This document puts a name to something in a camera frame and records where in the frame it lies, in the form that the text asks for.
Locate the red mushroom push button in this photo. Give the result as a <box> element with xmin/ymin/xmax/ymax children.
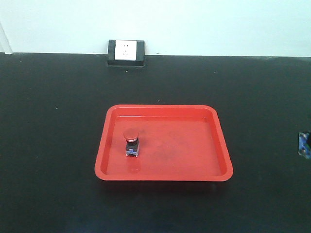
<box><xmin>123</xmin><ymin>128</ymin><xmax>140</xmax><ymax>157</ymax></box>

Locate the black white power socket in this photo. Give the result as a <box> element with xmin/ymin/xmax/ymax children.
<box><xmin>107</xmin><ymin>40</ymin><xmax>145</xmax><ymax>67</ymax></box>

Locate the red plastic tray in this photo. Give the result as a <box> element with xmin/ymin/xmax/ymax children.
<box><xmin>94</xmin><ymin>104</ymin><xmax>233</xmax><ymax>182</ymax></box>

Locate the yellow mushroom push button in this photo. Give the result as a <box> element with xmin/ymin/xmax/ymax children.
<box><xmin>298</xmin><ymin>131</ymin><xmax>311</xmax><ymax>159</ymax></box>

